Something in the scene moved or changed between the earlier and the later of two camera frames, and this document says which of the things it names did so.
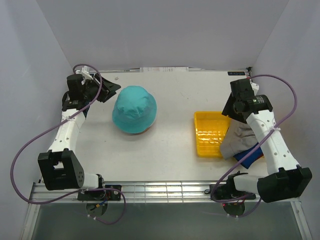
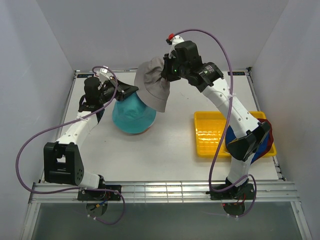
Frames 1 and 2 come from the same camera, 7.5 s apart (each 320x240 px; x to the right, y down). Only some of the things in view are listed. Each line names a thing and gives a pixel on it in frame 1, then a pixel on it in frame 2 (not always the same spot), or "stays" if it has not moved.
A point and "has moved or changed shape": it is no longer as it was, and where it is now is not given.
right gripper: (227, 109) to (165, 73)
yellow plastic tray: (211, 127) stays
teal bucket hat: (134, 110) stays
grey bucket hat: (238, 137) has moved or changed shape
